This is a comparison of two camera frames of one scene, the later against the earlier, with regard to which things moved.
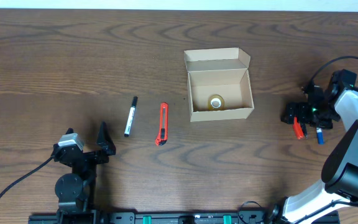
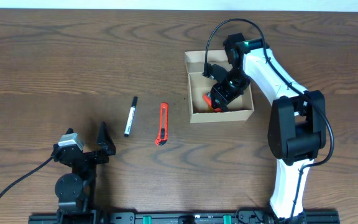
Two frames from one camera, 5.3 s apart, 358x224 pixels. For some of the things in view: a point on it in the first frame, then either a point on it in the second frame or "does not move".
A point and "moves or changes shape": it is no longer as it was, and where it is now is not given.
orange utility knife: x=162 y=137 does not move
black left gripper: x=86 y=156 does not move
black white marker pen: x=129 y=121 does not move
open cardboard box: x=218 y=84 does not move
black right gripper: x=293 y=112 to x=221 y=92
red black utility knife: x=298 y=128 moves or changes shape
